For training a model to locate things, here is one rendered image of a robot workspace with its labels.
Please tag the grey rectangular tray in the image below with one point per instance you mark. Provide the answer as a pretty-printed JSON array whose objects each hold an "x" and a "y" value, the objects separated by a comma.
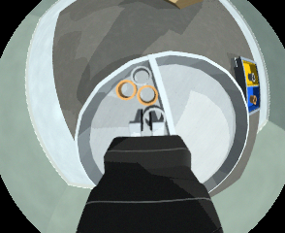
[{"x": 242, "y": 80}]

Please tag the bronze bushing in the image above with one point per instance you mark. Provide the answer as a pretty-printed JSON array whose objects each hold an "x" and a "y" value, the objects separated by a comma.
[
  {"x": 119, "y": 92},
  {"x": 147, "y": 103},
  {"x": 252, "y": 100}
]

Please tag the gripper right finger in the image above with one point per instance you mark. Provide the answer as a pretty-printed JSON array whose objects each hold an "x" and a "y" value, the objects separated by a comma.
[{"x": 156, "y": 126}]

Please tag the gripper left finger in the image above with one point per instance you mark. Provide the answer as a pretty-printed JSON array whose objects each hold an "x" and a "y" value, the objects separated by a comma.
[{"x": 136, "y": 126}]

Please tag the grey metal sleeve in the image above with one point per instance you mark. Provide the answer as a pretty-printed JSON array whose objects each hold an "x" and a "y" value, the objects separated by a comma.
[
  {"x": 137, "y": 69},
  {"x": 152, "y": 108},
  {"x": 250, "y": 78}
]

